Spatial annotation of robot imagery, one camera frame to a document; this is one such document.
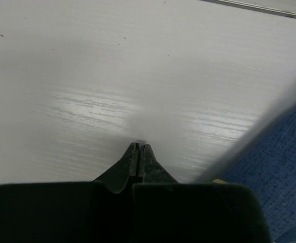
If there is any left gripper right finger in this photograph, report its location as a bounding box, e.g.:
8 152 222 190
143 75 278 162
139 144 178 184

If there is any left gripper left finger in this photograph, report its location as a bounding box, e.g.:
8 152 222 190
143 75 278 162
93 142 139 193

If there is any blue cloth placemat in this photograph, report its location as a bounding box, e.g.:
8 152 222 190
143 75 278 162
214 107 296 242

